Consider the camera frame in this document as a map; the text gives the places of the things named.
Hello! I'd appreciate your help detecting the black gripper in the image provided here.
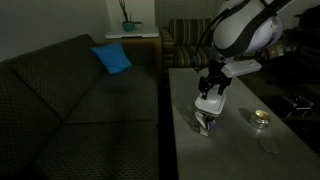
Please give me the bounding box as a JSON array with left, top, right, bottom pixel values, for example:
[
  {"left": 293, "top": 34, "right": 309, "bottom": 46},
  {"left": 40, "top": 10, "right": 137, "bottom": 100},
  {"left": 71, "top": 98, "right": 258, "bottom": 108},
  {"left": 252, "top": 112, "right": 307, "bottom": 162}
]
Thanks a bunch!
[{"left": 197, "top": 57, "right": 234, "bottom": 101}]

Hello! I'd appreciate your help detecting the white square bowl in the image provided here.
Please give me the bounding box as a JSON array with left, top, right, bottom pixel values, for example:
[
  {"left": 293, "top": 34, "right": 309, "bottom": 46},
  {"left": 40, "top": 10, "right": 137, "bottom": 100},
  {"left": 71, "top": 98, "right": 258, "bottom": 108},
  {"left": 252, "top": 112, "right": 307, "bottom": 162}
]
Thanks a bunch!
[{"left": 194, "top": 92, "right": 227, "bottom": 117}]

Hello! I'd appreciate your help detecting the clear storage jar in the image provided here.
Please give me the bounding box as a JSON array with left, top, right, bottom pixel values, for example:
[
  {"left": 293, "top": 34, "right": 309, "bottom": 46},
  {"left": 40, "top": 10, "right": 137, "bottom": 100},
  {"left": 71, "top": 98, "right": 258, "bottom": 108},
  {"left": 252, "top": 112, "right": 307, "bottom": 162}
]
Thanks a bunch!
[{"left": 191, "top": 110, "right": 218, "bottom": 138}]

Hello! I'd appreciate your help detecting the lit candle glass jar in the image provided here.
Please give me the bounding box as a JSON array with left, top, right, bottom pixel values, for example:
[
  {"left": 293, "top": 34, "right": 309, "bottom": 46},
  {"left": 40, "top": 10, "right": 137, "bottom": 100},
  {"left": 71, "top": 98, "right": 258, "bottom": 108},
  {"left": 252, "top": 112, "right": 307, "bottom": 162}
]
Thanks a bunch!
[{"left": 248, "top": 108, "right": 271, "bottom": 130}]

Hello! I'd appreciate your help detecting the wooden side table white top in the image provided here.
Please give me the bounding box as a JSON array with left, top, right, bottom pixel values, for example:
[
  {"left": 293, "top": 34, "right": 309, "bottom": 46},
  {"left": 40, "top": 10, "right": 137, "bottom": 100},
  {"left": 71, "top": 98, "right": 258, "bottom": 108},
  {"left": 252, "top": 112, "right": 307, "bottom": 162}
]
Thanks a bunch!
[{"left": 104, "top": 25, "right": 163, "bottom": 69}]

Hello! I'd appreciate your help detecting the striped armchair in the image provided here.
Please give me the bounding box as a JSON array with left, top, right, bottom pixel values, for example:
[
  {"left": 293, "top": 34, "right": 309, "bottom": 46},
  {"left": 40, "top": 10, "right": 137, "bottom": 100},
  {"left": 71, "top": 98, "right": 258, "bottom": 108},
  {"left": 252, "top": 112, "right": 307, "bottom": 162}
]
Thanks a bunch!
[{"left": 160, "top": 17, "right": 221, "bottom": 69}]

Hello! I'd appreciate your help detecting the small round grey disc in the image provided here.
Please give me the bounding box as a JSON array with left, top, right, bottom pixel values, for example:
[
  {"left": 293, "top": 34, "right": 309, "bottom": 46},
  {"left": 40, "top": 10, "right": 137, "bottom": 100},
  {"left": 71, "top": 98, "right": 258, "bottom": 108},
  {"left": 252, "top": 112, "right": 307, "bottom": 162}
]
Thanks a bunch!
[{"left": 259, "top": 137, "right": 281, "bottom": 155}]

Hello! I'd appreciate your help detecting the small white plant pot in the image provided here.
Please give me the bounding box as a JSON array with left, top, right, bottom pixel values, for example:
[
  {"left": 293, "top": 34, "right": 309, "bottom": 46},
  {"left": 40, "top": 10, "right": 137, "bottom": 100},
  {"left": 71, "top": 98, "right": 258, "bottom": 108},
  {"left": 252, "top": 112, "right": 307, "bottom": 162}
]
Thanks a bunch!
[{"left": 133, "top": 21, "right": 145, "bottom": 31}]

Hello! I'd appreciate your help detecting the blue cushion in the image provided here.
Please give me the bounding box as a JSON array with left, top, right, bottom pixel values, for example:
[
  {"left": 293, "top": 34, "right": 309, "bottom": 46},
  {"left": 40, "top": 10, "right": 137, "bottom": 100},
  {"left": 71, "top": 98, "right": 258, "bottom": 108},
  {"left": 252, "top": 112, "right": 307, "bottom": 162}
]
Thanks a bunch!
[{"left": 90, "top": 40, "right": 134, "bottom": 75}]

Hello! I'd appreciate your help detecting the teal plant pot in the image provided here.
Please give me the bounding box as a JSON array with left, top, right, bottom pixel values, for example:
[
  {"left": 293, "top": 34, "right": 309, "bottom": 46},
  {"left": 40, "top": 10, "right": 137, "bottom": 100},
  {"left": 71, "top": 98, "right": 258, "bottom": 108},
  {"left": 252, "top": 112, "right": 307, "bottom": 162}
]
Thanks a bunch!
[{"left": 118, "top": 0, "right": 136, "bottom": 33}]

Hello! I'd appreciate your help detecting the dark fabric sofa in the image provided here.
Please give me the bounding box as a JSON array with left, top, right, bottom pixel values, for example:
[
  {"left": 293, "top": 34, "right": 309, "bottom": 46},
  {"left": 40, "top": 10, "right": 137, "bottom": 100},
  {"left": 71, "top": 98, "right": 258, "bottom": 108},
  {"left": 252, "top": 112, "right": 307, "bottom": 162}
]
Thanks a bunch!
[{"left": 0, "top": 33, "right": 162, "bottom": 180}]

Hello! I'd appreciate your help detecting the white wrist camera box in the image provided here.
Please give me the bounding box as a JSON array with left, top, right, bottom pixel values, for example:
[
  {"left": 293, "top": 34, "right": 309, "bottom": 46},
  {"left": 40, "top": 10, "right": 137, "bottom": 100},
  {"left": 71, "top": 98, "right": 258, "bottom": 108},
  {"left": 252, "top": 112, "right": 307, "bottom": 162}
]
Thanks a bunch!
[{"left": 221, "top": 59, "right": 263, "bottom": 79}]

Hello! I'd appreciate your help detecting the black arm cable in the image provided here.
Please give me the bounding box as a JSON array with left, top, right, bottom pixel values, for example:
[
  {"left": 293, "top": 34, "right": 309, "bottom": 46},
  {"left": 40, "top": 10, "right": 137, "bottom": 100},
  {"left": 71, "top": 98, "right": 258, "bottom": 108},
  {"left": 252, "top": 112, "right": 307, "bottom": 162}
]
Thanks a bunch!
[{"left": 192, "top": 0, "right": 294, "bottom": 73}]

